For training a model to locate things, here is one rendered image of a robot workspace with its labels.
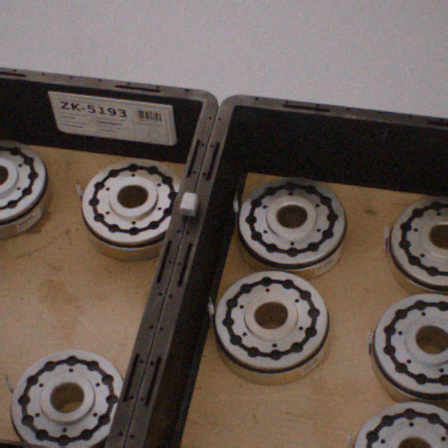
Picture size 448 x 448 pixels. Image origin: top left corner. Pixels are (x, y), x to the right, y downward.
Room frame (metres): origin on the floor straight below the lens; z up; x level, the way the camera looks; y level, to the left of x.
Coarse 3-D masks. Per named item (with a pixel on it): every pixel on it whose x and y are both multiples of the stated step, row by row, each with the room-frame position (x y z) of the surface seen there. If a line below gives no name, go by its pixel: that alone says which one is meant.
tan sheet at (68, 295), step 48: (0, 240) 0.70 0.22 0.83; (48, 240) 0.69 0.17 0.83; (0, 288) 0.64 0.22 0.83; (48, 288) 0.64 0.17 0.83; (96, 288) 0.63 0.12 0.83; (144, 288) 0.63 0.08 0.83; (0, 336) 0.59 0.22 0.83; (48, 336) 0.58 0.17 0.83; (96, 336) 0.58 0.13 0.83; (0, 384) 0.54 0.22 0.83; (0, 432) 0.49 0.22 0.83
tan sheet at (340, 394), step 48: (336, 192) 0.71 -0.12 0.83; (384, 192) 0.71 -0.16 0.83; (336, 288) 0.60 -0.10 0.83; (384, 288) 0.60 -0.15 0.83; (336, 336) 0.55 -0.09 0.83; (240, 384) 0.51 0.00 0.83; (288, 384) 0.51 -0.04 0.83; (336, 384) 0.50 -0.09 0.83; (192, 432) 0.47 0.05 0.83; (240, 432) 0.46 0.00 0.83; (288, 432) 0.46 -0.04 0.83; (336, 432) 0.45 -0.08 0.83
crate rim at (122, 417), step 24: (0, 72) 0.83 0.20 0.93; (24, 72) 0.83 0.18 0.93; (48, 72) 0.82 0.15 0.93; (144, 96) 0.78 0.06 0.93; (168, 96) 0.77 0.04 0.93; (192, 96) 0.77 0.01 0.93; (192, 144) 0.71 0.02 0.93; (192, 168) 0.69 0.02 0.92; (192, 192) 0.66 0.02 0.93; (168, 240) 0.61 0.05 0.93; (168, 264) 0.58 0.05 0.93; (168, 288) 0.56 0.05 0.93; (144, 312) 0.54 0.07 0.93; (144, 336) 0.51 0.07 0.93; (144, 360) 0.49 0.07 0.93; (120, 408) 0.45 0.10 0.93; (120, 432) 0.43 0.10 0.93
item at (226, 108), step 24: (240, 96) 0.76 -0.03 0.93; (216, 120) 0.74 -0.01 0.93; (336, 120) 0.73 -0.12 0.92; (360, 120) 0.72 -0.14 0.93; (384, 120) 0.71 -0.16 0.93; (408, 120) 0.71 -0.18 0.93; (432, 120) 0.71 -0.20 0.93; (216, 144) 0.71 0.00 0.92; (216, 168) 0.68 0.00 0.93; (192, 216) 0.63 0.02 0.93; (192, 240) 0.60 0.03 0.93; (192, 264) 0.58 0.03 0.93; (168, 312) 0.53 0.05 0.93; (168, 336) 0.51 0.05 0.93; (144, 384) 0.47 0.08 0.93; (144, 408) 0.45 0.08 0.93; (144, 432) 0.43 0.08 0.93
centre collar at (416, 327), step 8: (416, 320) 0.54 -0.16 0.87; (424, 320) 0.53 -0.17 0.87; (432, 320) 0.53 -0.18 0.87; (440, 320) 0.53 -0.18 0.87; (408, 328) 0.53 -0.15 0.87; (416, 328) 0.53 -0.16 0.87; (424, 328) 0.53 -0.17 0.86; (440, 328) 0.53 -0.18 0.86; (408, 336) 0.52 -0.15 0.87; (416, 336) 0.52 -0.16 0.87; (408, 344) 0.51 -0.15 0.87; (416, 344) 0.51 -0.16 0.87; (408, 352) 0.51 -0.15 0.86; (416, 352) 0.50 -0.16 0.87; (424, 352) 0.50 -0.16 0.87; (416, 360) 0.50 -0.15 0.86; (424, 360) 0.50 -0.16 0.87; (432, 360) 0.49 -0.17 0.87; (440, 360) 0.49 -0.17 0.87
